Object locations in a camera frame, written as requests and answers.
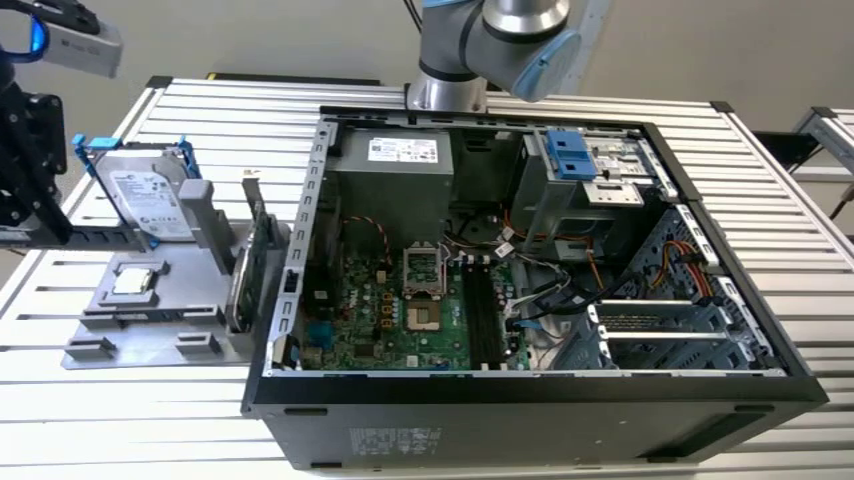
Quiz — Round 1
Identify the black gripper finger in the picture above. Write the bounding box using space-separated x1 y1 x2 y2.
9 92 73 247

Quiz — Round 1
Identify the black RAM stick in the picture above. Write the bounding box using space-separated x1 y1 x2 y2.
82 308 221 324
0 224 146 250

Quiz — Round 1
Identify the black RAM slot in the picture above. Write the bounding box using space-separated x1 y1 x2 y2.
474 255 506 371
461 255 489 371

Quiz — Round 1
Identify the hard disk in blue carrier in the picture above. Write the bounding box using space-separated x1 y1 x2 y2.
70 132 202 247

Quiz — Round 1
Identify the silver CPU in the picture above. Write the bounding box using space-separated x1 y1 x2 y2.
113 267 161 294

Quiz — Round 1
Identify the grey parts rack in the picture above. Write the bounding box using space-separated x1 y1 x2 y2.
59 179 294 370

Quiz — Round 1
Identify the green graphics card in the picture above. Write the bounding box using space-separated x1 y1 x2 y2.
222 169 285 337

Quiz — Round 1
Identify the grey power supply unit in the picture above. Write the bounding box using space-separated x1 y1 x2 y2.
324 127 456 246

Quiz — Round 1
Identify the green motherboard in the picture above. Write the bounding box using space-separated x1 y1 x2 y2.
298 207 535 371

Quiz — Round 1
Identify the metal socket cover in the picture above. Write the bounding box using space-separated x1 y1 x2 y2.
401 242 448 298

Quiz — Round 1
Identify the CPU socket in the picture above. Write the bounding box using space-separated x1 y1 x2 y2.
404 297 450 335

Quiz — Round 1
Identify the blue plastic drive latch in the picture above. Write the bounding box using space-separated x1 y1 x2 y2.
544 130 595 180

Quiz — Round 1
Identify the grey metal disk bay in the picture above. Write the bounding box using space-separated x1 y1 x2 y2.
510 127 661 256

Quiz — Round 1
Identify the black PC case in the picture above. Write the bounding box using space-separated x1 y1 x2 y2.
240 103 831 471

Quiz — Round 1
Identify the aluminium slat side table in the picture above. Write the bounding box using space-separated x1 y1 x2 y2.
789 105 854 184

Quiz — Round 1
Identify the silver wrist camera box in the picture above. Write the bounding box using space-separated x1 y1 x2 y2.
39 18 125 80

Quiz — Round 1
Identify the twisted fan wire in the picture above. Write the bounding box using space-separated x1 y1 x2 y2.
340 214 396 266

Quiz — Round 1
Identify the black cable bundle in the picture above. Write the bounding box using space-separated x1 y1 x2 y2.
516 269 645 324

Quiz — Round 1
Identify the silver expansion slot bracket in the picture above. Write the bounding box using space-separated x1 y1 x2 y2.
589 298 701 321
597 327 732 347

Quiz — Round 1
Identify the orange red wire bundle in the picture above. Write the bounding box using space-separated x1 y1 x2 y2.
649 239 712 307

